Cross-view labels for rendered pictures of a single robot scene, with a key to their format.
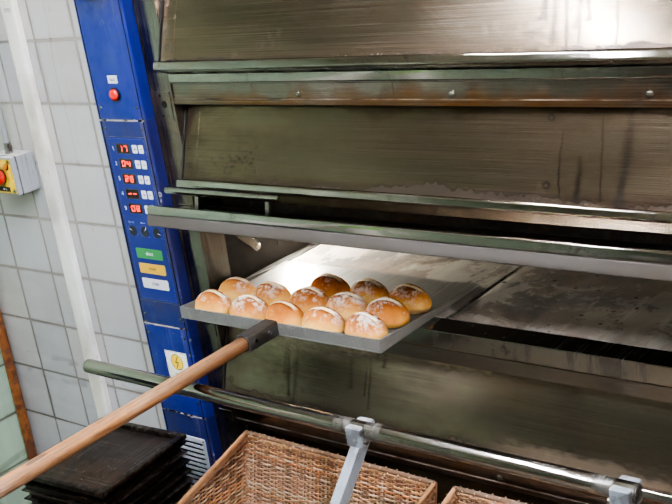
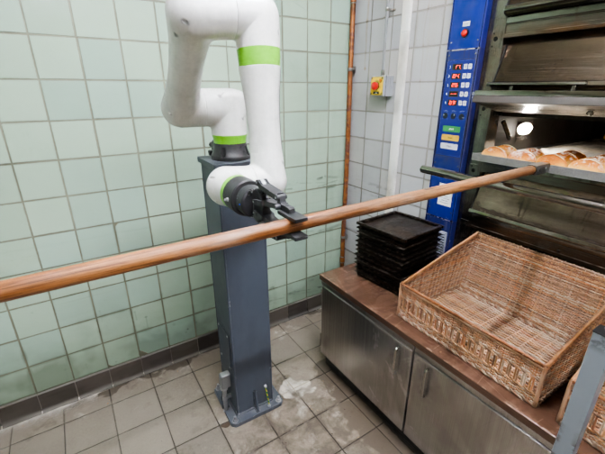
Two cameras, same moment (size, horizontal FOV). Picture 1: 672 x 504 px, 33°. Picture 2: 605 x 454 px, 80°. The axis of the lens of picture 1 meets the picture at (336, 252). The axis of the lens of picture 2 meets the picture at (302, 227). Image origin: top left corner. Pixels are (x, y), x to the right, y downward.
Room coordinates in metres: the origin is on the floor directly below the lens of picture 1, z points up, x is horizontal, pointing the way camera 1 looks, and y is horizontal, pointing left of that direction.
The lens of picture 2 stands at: (0.74, 0.61, 1.45)
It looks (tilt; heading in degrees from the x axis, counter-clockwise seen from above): 21 degrees down; 16
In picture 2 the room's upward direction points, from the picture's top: straight up
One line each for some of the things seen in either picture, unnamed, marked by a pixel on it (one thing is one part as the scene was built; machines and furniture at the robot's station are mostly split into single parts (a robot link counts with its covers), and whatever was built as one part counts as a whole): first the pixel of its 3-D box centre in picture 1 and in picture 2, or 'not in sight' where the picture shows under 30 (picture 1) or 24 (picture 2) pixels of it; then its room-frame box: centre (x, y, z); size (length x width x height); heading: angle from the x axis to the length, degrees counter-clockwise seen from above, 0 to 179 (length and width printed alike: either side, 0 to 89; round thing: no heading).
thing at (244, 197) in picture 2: not in sight; (257, 204); (1.49, 0.94, 1.19); 0.09 x 0.07 x 0.08; 49
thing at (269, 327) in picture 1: (257, 335); (537, 168); (2.12, 0.18, 1.20); 0.09 x 0.04 x 0.03; 139
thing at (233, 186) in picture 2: not in sight; (246, 195); (1.54, 0.99, 1.20); 0.12 x 0.06 x 0.09; 139
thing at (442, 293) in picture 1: (326, 296); (569, 162); (2.29, 0.03, 1.19); 0.55 x 0.36 x 0.03; 49
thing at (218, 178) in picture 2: not in sight; (231, 186); (1.61, 1.06, 1.20); 0.14 x 0.13 x 0.11; 49
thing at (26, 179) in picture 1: (13, 172); (381, 86); (2.81, 0.78, 1.46); 0.10 x 0.07 x 0.10; 49
